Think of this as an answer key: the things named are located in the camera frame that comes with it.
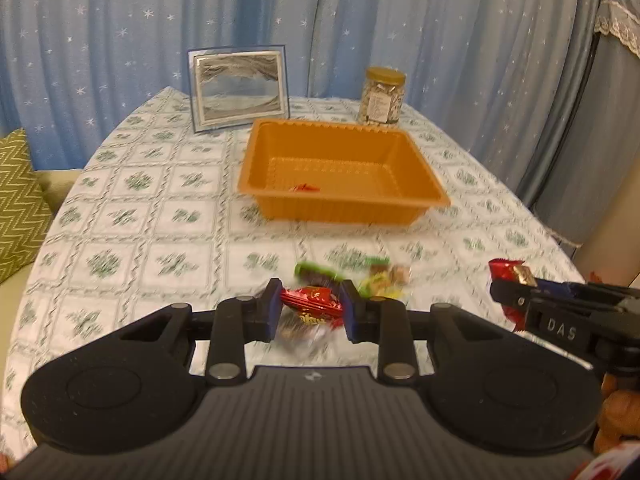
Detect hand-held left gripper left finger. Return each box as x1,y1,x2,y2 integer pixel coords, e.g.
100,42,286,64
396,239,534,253
119,278,283,386

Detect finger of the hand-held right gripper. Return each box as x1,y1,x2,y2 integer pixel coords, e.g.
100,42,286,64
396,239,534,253
534,280,640,312
489,279,534,323

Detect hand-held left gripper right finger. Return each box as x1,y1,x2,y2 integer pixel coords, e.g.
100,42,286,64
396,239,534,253
340,280,502,386

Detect red gold candy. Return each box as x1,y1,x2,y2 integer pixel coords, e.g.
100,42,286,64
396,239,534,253
488,258,540,332

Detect white blue snack packet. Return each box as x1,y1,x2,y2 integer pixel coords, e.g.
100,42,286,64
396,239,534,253
276,310,332,358

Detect white green snack packet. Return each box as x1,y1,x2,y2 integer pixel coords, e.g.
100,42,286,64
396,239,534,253
358,269,407,302

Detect brown candy green wrapper ends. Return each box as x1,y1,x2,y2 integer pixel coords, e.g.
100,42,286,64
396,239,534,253
294,261,347,283

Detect orange plastic tray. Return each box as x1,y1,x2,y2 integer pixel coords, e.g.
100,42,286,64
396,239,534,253
236,118,452,225

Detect person's orange patterned clothing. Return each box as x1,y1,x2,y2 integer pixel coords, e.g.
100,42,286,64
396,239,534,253
575,374,640,480

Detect grey lace-trimmed fabric cover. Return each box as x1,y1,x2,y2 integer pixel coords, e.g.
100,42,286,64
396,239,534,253
515,0,640,283

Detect clear jar yellow lid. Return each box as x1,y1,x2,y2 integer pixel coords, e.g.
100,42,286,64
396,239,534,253
356,66,407,128

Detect green zigzag pillow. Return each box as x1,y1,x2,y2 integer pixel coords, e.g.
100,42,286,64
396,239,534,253
0,128,54,284

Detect blue star print curtain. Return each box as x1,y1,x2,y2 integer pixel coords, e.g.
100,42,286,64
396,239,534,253
0,0,608,173

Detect silver sand picture frame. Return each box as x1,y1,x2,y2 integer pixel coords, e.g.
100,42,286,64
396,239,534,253
187,44,292,135

